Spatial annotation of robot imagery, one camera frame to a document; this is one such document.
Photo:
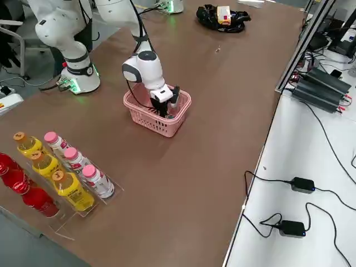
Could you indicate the black smartphone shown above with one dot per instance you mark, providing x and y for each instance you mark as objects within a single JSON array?
[{"x": 336, "y": 73}]

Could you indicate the yellow biscuit box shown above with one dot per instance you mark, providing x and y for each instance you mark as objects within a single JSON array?
[{"x": 223, "y": 14}]

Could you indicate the black plastic bag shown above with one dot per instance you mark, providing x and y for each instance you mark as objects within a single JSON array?
[{"x": 208, "y": 16}]

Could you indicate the black power adapter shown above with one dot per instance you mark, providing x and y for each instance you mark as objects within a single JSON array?
[
  {"x": 303, "y": 184},
  {"x": 292, "y": 228}
]

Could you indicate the grey office chair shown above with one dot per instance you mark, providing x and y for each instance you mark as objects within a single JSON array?
[{"x": 16, "y": 41}]

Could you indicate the aluminium frame post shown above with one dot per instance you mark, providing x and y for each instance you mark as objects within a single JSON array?
[{"x": 294, "y": 55}]

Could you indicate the yellow drink bottle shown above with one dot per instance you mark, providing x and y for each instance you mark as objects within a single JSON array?
[
  {"x": 73, "y": 192},
  {"x": 27, "y": 146},
  {"x": 44, "y": 165}
]

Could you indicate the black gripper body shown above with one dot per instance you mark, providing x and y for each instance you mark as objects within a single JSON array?
[{"x": 161, "y": 105}]

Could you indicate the white control box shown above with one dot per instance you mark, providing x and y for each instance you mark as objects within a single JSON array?
[{"x": 8, "y": 103}]

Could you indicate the teal snack packet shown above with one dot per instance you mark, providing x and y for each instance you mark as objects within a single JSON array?
[{"x": 172, "y": 116}]

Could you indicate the pink capped white bottle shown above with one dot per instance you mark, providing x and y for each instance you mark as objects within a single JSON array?
[
  {"x": 55, "y": 142},
  {"x": 98, "y": 180},
  {"x": 75, "y": 158}
]

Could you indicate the black power supply unit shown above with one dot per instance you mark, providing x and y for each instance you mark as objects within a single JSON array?
[
  {"x": 331, "y": 82},
  {"x": 314, "y": 96}
]

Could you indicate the pink plastic basket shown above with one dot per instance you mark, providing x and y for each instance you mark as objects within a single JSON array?
[{"x": 155, "y": 125}]

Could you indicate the red drink bottle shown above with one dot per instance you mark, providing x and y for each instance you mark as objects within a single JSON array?
[
  {"x": 5, "y": 162},
  {"x": 39, "y": 201},
  {"x": 15, "y": 179}
]

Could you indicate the clear acrylic bottle rack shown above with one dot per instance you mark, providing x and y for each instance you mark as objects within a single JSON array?
[{"x": 66, "y": 222}]

